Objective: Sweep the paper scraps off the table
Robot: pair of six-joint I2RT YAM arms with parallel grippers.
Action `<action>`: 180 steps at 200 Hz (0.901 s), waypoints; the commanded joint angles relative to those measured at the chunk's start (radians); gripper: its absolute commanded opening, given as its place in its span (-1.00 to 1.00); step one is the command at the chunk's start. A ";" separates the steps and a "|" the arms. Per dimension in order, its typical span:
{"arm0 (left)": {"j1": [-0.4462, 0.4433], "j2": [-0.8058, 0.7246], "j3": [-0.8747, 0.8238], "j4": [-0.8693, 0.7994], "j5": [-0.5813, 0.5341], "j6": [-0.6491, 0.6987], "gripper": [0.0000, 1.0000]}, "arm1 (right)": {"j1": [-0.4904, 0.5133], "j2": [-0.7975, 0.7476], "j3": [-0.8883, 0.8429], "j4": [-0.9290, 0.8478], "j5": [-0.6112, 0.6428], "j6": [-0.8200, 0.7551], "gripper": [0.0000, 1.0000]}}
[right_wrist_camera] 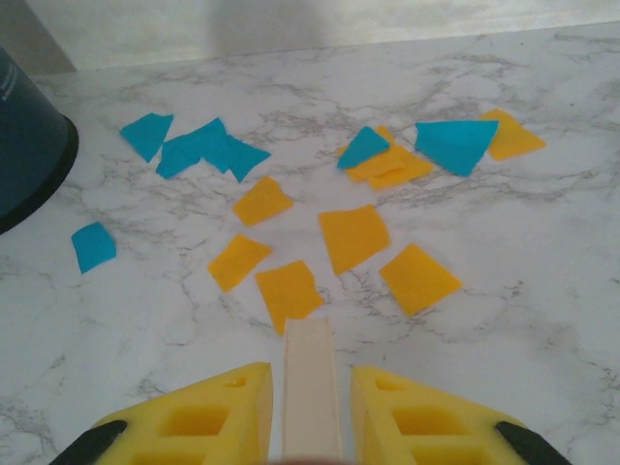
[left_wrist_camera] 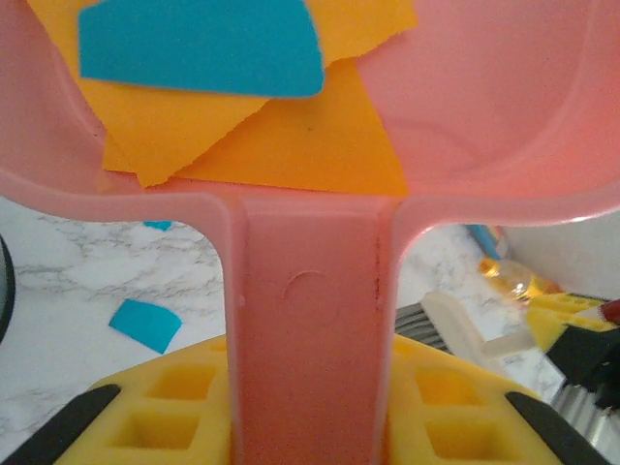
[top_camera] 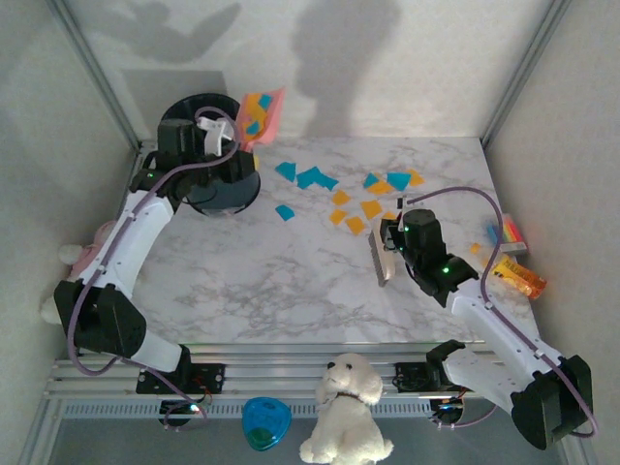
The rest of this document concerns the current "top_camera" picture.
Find aluminium frame post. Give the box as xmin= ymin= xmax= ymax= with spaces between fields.
xmin=556 ymin=435 xmax=600 ymax=465
xmin=46 ymin=0 xmax=144 ymax=152
xmin=18 ymin=396 xmax=67 ymax=465
xmin=479 ymin=0 xmax=574 ymax=147

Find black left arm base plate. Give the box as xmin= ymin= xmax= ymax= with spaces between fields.
xmin=136 ymin=362 xmax=228 ymax=395

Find aluminium frame base rails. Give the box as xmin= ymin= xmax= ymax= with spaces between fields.
xmin=46 ymin=340 xmax=575 ymax=401

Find aluminium frame side rail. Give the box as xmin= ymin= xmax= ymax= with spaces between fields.
xmin=72 ymin=139 xmax=157 ymax=359

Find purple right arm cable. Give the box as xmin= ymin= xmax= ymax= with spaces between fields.
xmin=405 ymin=186 xmax=598 ymax=435

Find pink plastic dustpan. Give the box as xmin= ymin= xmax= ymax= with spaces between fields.
xmin=235 ymin=85 xmax=287 ymax=152

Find white plush dog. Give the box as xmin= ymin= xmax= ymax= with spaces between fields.
xmin=298 ymin=352 xmax=394 ymax=465

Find dark round waste bin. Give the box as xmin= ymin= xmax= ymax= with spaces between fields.
xmin=159 ymin=94 xmax=263 ymax=218

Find orange snack packet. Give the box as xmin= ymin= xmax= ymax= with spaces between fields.
xmin=468 ymin=242 xmax=548 ymax=301

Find white slotted cable duct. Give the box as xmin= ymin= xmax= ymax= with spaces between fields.
xmin=60 ymin=399 xmax=435 ymax=420

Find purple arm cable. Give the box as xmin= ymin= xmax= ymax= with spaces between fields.
xmin=405 ymin=186 xmax=598 ymax=435
xmin=66 ymin=106 xmax=242 ymax=433

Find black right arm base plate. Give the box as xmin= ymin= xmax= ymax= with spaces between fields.
xmin=392 ymin=360 xmax=469 ymax=394

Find blue heart-shaped plastic box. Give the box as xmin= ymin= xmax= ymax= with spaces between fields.
xmin=240 ymin=396 xmax=293 ymax=453

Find cream hand brush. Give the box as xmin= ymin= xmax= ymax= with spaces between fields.
xmin=367 ymin=216 xmax=397 ymax=288

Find box of coloured markers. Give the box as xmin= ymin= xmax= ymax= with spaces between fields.
xmin=483 ymin=212 xmax=530 ymax=257

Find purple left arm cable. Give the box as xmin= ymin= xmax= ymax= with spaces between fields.
xmin=66 ymin=106 xmax=242 ymax=433

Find white teddy in pink hoodie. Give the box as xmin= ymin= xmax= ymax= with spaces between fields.
xmin=39 ymin=220 xmax=146 ymax=325

